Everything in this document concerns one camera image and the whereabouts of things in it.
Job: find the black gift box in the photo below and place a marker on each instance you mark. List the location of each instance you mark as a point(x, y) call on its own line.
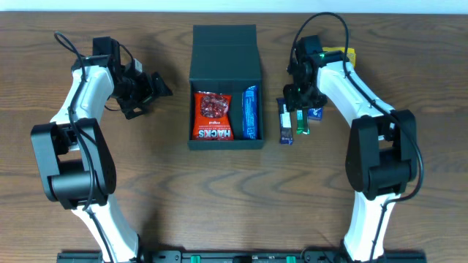
point(226, 60)

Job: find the dark blue chocolate bar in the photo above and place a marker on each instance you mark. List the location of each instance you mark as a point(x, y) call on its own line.
point(286, 135)

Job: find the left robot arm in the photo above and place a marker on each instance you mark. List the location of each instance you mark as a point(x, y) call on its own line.
point(74, 162)

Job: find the blue Eclipse gum pack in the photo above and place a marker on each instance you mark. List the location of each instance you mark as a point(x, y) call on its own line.
point(315, 114)

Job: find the blue snack bar wrapper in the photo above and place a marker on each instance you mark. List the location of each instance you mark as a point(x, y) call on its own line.
point(249, 104)

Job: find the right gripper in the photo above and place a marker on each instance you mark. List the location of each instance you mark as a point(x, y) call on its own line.
point(301, 101)

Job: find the red Hacks candy bag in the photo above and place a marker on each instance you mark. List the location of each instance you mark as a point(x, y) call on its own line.
point(211, 117)

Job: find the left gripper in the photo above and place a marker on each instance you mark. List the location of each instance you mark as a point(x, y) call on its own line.
point(147, 92)

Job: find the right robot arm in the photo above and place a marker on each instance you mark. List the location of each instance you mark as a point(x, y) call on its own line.
point(382, 153)

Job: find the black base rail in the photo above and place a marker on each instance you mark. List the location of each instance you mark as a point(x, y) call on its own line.
point(311, 256)

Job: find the green snack bar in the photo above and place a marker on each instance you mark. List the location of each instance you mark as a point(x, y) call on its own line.
point(302, 122)

